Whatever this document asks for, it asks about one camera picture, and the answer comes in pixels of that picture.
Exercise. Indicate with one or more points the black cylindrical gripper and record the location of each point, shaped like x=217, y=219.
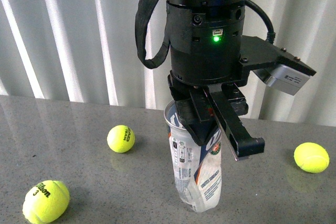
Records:
x=205, y=37

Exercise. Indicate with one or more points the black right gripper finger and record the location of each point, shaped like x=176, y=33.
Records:
x=228, y=103

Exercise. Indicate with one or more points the clear Wilson tennis ball can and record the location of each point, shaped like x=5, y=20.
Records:
x=197, y=169

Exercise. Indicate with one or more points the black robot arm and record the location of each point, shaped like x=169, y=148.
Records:
x=256, y=24

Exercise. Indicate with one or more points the plain yellow tennis ball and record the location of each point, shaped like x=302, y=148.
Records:
x=311, y=157

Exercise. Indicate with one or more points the Head Team tennis ball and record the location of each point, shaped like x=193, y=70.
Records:
x=121, y=138

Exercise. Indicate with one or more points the Wilson 3 tennis ball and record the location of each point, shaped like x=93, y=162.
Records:
x=46, y=202

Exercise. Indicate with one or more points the white pleated curtain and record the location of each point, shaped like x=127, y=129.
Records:
x=84, y=51

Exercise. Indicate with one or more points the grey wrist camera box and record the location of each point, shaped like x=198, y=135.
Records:
x=282, y=78

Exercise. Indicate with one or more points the black camera mounting bracket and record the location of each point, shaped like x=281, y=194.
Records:
x=261, y=54

